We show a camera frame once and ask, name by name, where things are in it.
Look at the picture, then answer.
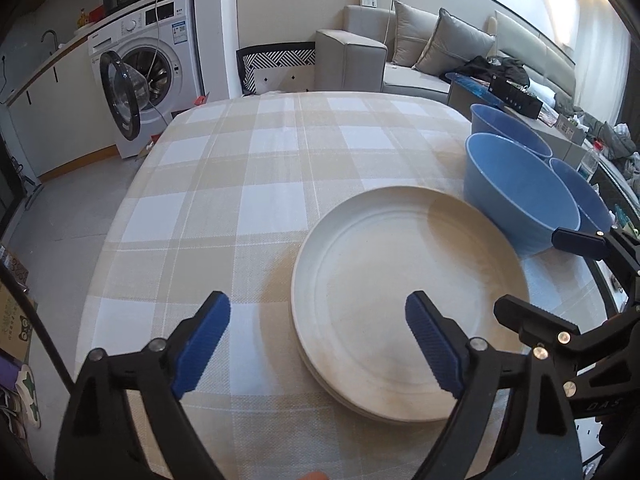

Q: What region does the blue bowl back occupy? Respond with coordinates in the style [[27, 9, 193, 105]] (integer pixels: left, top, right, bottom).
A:
[[470, 103, 552, 162]]

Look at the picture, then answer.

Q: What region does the cardboard box on floor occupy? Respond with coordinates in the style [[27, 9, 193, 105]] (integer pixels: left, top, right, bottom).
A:
[[0, 285, 32, 362]]

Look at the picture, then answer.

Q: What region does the blue bowl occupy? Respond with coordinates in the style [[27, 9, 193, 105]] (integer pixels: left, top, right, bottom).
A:
[[463, 132, 580, 257], [549, 157, 613, 234], [470, 103, 552, 162]]

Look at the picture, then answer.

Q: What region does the large beige plate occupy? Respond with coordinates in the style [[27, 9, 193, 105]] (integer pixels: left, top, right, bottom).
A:
[[290, 185, 532, 418]]

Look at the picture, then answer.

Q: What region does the clear plastic water bottle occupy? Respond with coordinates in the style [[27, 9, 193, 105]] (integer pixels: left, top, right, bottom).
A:
[[578, 139, 603, 181]]

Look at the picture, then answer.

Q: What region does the grey cushion left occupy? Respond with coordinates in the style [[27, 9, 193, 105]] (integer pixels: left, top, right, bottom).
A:
[[393, 0, 438, 67]]

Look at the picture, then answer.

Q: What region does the grey cushion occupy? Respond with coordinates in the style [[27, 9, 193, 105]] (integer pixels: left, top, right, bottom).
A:
[[393, 0, 438, 67], [413, 8, 496, 76]]

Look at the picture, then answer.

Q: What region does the white washing machine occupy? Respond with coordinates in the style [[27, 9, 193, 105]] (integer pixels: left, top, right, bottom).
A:
[[88, 0, 203, 159]]

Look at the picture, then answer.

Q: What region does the black kitchen faucet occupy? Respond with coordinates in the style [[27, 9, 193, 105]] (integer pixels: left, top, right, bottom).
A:
[[40, 29, 60, 54]]

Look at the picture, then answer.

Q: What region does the black clothes pile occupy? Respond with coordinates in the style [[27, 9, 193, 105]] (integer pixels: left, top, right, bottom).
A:
[[440, 55, 530, 88]]

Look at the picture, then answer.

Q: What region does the black patterned chair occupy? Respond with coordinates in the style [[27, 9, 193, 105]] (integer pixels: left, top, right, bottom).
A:
[[236, 41, 316, 96]]

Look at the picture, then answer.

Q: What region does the grey cushion right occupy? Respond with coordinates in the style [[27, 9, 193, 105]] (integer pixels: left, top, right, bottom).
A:
[[413, 8, 496, 76]]

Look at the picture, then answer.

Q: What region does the person's left hand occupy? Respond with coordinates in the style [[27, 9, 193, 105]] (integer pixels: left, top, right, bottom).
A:
[[299, 471, 329, 480]]

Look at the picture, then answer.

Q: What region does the black rectangular box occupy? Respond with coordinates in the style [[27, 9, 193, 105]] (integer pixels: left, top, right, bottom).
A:
[[489, 76, 542, 119]]

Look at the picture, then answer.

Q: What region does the grey side cabinet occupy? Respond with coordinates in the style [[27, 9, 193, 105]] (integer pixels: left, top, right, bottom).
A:
[[447, 84, 586, 169]]

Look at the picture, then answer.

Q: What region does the grey sofa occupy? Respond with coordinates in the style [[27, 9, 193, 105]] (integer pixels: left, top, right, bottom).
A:
[[314, 1, 576, 105]]

